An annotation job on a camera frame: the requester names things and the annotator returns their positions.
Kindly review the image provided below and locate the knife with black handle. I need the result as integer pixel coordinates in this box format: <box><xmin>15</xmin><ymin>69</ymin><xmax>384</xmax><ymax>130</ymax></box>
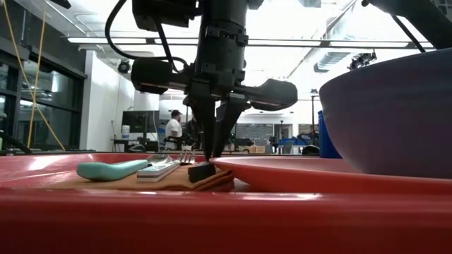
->
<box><xmin>186</xmin><ymin>157</ymin><xmax>218</xmax><ymax>183</ymax></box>

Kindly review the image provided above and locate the black computer monitor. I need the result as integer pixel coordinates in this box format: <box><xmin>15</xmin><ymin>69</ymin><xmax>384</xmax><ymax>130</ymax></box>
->
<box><xmin>121</xmin><ymin>110</ymin><xmax>160</xmax><ymax>134</ymax></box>

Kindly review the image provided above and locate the blue bowl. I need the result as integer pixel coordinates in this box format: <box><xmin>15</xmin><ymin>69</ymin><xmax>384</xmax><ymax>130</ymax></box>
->
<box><xmin>319</xmin><ymin>47</ymin><xmax>452</xmax><ymax>180</ymax></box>

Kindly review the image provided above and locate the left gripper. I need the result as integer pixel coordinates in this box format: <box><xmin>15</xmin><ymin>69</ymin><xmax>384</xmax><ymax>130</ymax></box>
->
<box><xmin>130</xmin><ymin>26</ymin><xmax>298</xmax><ymax>160</ymax></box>

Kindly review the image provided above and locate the blue cup with handle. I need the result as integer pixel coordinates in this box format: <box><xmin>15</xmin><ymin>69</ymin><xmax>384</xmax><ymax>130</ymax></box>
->
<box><xmin>317</xmin><ymin>109</ymin><xmax>343</xmax><ymax>159</ymax></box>

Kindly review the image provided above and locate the blue background machine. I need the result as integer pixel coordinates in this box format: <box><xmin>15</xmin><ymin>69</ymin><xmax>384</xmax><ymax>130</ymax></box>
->
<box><xmin>278</xmin><ymin>137</ymin><xmax>309</xmax><ymax>146</ymax></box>

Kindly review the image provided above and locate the silver air duct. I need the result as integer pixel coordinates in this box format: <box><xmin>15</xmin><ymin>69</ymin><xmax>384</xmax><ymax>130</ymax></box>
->
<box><xmin>312</xmin><ymin>0</ymin><xmax>357</xmax><ymax>73</ymax></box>

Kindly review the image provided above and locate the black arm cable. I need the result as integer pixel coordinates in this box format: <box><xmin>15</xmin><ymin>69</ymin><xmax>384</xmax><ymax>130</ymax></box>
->
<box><xmin>390</xmin><ymin>13</ymin><xmax>428</xmax><ymax>54</ymax></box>
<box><xmin>105</xmin><ymin>0</ymin><xmax>190</xmax><ymax>73</ymax></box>

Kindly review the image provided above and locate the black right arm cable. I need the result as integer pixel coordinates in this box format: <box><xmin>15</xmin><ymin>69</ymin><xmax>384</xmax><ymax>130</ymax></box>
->
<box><xmin>390</xmin><ymin>13</ymin><xmax>428</xmax><ymax>54</ymax></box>

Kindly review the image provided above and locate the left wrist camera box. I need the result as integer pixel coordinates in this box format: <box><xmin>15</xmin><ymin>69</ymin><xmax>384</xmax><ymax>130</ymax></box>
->
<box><xmin>132</xmin><ymin>0</ymin><xmax>198</xmax><ymax>32</ymax></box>

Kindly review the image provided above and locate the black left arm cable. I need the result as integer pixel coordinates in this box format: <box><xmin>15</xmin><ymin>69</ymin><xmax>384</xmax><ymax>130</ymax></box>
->
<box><xmin>105</xmin><ymin>0</ymin><xmax>190</xmax><ymax>73</ymax></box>

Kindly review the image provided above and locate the long ceiling light strip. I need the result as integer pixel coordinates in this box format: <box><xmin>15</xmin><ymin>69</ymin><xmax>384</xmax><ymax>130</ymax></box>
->
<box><xmin>66</xmin><ymin>37</ymin><xmax>435</xmax><ymax>49</ymax></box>

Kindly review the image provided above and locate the spoon with teal handle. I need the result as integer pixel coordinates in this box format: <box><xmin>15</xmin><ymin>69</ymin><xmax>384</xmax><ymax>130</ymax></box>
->
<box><xmin>76</xmin><ymin>154</ymin><xmax>174</xmax><ymax>183</ymax></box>

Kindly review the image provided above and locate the pink plate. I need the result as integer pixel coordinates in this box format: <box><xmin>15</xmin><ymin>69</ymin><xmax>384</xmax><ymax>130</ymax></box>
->
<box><xmin>209</xmin><ymin>155</ymin><xmax>452</xmax><ymax>195</ymax></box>

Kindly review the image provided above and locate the black ceiling camera cluster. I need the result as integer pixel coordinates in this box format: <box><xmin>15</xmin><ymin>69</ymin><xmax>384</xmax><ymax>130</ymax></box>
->
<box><xmin>347</xmin><ymin>51</ymin><xmax>378</xmax><ymax>71</ymax></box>

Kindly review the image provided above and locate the red plastic tray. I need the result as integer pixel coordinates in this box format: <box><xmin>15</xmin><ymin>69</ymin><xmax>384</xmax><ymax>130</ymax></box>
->
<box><xmin>0</xmin><ymin>152</ymin><xmax>452</xmax><ymax>254</ymax></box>

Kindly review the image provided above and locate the orange cloth napkin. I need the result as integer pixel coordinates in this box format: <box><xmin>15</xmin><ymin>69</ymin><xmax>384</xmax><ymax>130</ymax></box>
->
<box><xmin>52</xmin><ymin>164</ymin><xmax>236</xmax><ymax>193</ymax></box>

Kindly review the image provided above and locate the yellow cable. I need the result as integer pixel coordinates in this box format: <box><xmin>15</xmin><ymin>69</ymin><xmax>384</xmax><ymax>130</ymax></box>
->
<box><xmin>1</xmin><ymin>0</ymin><xmax>66</xmax><ymax>152</ymax></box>
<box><xmin>26</xmin><ymin>0</ymin><xmax>47</xmax><ymax>150</ymax></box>

